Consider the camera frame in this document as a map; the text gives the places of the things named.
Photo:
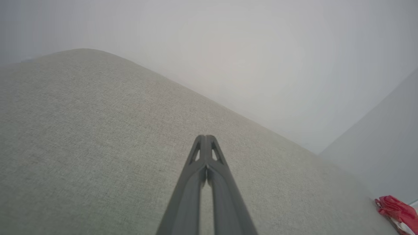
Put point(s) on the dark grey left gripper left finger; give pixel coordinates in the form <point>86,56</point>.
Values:
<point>186,195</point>

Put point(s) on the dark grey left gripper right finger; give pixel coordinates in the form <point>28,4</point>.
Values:
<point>228,202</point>

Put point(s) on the red basketball jersey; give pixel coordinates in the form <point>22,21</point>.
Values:
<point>400,212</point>

